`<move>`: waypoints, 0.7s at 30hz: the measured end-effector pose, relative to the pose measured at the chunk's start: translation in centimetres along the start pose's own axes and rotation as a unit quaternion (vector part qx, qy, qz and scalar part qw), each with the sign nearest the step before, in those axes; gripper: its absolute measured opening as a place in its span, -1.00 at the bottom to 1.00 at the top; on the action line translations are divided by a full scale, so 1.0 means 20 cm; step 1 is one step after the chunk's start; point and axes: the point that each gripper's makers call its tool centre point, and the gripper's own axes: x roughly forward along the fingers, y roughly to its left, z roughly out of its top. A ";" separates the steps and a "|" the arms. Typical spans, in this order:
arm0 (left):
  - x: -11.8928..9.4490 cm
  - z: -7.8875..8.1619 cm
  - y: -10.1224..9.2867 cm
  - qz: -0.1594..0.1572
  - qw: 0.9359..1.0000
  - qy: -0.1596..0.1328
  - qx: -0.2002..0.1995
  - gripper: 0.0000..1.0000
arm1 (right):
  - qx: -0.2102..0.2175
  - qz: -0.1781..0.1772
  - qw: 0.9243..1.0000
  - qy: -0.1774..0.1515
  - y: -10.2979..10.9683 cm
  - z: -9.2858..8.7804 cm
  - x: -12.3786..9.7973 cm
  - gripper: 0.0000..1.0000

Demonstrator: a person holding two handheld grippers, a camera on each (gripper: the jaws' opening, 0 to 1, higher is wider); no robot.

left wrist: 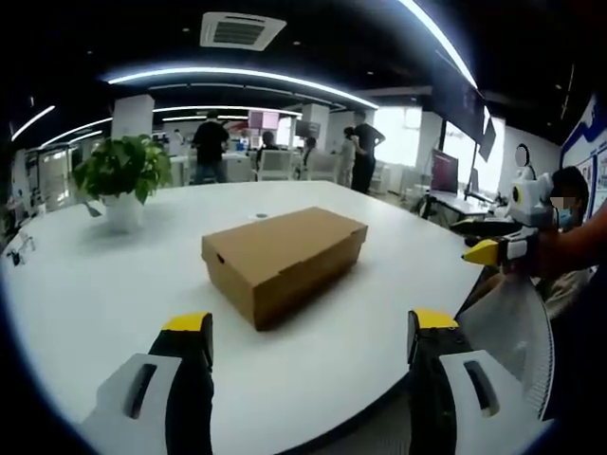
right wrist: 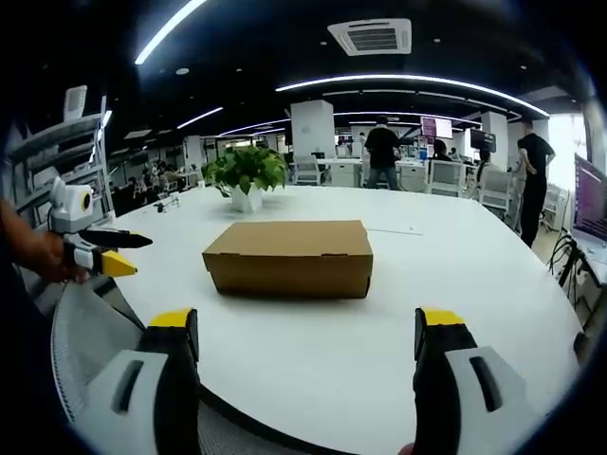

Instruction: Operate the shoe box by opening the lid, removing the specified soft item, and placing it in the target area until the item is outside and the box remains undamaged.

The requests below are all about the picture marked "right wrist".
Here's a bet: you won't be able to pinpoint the brown cardboard shoe box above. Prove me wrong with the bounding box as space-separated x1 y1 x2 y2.
201 219 375 300

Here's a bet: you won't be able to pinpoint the metal storage shelf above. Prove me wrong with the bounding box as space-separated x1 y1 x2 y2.
4 85 116 228

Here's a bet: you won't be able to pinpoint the green potted plant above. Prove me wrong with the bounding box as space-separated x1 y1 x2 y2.
200 145 290 198

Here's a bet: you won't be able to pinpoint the laptop at right edge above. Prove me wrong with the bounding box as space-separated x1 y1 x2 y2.
571 152 607 250

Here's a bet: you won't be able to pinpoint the ceiling air conditioner vent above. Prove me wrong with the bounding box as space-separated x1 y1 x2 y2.
326 17 413 57

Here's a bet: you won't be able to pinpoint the person's left hand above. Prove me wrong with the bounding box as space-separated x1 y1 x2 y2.
13 227 91 285

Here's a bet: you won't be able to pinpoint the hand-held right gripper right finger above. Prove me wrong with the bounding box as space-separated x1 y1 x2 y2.
413 306 528 455

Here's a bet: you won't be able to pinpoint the white office chair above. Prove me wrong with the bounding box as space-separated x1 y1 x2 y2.
428 159 467 198
294 155 324 187
477 169 514 220

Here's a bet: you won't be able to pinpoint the black cables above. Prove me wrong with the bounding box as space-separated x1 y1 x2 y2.
547 231 598 314

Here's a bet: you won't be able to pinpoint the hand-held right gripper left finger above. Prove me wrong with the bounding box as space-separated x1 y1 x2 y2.
74 307 201 455

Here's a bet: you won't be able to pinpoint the wall display screen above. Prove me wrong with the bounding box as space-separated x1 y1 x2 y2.
419 115 454 138

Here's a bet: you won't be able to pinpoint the grey mesh office chair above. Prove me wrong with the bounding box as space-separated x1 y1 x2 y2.
49 277 304 455

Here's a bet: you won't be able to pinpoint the white plant pot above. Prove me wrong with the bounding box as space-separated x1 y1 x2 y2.
230 183 264 213

